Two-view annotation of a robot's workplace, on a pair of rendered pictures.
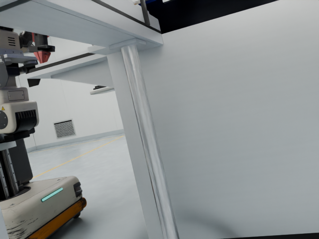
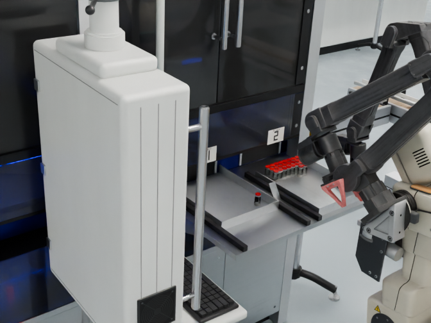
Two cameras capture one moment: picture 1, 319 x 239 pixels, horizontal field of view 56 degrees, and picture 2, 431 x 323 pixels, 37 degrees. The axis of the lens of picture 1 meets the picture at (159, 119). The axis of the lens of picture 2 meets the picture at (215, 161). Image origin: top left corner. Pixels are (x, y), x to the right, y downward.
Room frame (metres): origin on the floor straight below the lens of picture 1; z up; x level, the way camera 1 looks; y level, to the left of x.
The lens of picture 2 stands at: (3.46, 1.16, 2.04)
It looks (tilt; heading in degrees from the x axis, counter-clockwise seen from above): 26 degrees down; 213
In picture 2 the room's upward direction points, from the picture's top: 3 degrees clockwise
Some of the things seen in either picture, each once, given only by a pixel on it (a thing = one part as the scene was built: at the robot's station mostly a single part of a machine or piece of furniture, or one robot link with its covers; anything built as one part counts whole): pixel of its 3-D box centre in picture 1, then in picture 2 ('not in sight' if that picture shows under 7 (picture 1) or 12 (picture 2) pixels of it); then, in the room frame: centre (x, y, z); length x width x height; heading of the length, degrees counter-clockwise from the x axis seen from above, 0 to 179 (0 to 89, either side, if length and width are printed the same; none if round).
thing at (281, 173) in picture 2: not in sight; (290, 170); (1.40, 0.18, 0.90); 0.18 x 0.02 x 0.05; 162
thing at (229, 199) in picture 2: not in sight; (220, 195); (1.72, 0.07, 0.90); 0.34 x 0.26 x 0.04; 72
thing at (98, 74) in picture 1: (87, 81); not in sight; (1.35, 0.27, 0.79); 0.34 x 0.03 x 0.13; 72
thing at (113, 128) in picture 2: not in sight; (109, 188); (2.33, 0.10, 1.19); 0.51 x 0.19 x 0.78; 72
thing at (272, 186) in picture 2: not in sight; (284, 197); (1.61, 0.27, 0.91); 0.14 x 0.03 x 0.06; 73
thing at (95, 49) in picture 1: (114, 46); not in sight; (1.10, 0.10, 0.87); 0.14 x 0.13 x 0.02; 72
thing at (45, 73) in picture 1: (110, 66); (267, 197); (1.58, 0.19, 0.87); 0.70 x 0.48 x 0.02; 162
